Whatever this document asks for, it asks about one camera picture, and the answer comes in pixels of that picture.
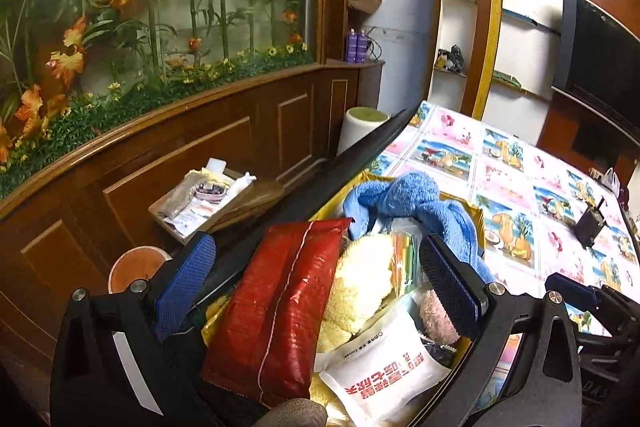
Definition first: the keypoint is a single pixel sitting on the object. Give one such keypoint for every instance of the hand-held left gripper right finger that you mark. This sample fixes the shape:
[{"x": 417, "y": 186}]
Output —
[{"x": 445, "y": 287}]

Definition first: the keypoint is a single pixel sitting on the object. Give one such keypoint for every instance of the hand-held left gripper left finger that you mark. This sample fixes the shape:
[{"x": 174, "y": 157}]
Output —
[{"x": 182, "y": 287}]

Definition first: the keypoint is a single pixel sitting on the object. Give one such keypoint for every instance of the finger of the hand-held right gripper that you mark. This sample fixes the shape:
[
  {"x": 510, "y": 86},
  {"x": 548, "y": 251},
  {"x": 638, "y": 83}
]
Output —
[{"x": 575, "y": 293}]

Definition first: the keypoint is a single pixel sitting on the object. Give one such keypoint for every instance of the gold box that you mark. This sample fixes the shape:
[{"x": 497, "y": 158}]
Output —
[{"x": 474, "y": 213}]

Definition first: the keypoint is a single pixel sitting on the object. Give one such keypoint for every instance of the yellow terry towel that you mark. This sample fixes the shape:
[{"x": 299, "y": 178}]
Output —
[{"x": 360, "y": 287}]

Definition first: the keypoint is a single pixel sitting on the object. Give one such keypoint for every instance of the red foil packet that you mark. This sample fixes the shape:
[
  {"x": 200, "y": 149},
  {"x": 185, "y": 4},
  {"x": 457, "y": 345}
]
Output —
[{"x": 270, "y": 307}]

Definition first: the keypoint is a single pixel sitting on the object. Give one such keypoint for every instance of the blue terry towel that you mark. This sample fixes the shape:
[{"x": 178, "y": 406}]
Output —
[{"x": 410, "y": 197}]

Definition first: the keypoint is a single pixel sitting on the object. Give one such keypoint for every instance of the white sachet with red print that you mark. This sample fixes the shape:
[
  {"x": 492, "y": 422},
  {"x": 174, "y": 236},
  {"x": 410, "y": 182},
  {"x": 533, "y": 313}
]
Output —
[{"x": 385, "y": 372}]

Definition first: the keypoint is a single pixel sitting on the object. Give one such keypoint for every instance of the pink fluffy cloth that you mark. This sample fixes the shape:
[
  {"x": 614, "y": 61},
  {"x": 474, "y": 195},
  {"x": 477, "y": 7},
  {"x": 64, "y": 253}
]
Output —
[{"x": 437, "y": 317}]

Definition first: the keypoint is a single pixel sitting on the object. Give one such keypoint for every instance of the colourful striped packet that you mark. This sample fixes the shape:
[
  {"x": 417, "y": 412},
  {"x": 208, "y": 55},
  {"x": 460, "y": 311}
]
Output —
[{"x": 405, "y": 257}]

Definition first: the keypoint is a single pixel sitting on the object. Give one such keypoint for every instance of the orange bucket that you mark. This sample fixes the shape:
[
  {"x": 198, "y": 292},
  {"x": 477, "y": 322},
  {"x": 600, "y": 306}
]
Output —
[{"x": 135, "y": 267}]

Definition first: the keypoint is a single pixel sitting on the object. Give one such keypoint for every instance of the black electric motor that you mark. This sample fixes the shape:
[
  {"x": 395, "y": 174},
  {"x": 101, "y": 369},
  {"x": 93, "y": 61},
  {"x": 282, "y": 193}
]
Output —
[{"x": 590, "y": 222}]

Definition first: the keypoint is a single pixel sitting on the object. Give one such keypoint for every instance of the grey plastic packet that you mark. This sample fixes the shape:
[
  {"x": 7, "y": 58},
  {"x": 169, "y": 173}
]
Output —
[{"x": 180, "y": 202}]

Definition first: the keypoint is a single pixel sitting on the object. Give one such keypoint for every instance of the small bowl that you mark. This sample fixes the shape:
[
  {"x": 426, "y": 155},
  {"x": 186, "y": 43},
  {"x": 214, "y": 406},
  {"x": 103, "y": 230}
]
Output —
[{"x": 210, "y": 193}]

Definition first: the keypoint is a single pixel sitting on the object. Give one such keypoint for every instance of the dark red bag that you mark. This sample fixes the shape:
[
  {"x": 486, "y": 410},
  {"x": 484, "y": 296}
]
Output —
[{"x": 624, "y": 196}]

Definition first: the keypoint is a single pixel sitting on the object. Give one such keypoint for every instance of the cardboard tray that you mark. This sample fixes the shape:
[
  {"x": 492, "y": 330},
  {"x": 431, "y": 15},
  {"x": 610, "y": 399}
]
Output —
[{"x": 255, "y": 203}]

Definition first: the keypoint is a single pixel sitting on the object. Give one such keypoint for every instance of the white plastic bag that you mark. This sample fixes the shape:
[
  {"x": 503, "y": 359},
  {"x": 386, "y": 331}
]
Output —
[{"x": 610, "y": 181}]

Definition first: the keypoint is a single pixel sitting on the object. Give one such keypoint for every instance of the printed tablecloth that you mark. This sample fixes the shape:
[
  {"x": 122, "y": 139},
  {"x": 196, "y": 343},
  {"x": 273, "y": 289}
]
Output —
[{"x": 510, "y": 187}]

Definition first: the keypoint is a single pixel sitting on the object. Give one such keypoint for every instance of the small white box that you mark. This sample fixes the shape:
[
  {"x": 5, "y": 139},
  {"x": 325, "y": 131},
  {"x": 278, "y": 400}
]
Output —
[{"x": 217, "y": 166}]

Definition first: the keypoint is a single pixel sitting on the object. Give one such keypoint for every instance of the white cylindrical bin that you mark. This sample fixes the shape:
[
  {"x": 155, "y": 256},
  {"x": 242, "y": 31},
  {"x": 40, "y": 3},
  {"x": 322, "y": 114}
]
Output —
[{"x": 362, "y": 129}]

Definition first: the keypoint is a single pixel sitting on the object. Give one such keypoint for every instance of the black yellow gadget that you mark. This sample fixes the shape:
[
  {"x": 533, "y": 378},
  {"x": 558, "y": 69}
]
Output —
[{"x": 450, "y": 59}]

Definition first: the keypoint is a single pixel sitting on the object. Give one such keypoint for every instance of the black television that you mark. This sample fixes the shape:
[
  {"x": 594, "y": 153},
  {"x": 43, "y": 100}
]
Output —
[{"x": 600, "y": 57}]

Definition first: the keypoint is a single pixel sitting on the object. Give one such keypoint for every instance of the wooden framed shelf unit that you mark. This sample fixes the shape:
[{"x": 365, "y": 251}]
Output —
[{"x": 525, "y": 32}]

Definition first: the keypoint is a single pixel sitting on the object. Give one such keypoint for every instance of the artificial flower display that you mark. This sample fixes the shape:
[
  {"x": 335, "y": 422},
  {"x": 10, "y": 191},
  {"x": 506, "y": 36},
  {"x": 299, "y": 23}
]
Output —
[{"x": 150, "y": 7}]

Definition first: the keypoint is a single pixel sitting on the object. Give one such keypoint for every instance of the brown cardboard piece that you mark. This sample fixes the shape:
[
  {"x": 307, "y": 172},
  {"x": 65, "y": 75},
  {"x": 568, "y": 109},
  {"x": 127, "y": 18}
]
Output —
[{"x": 365, "y": 7}]

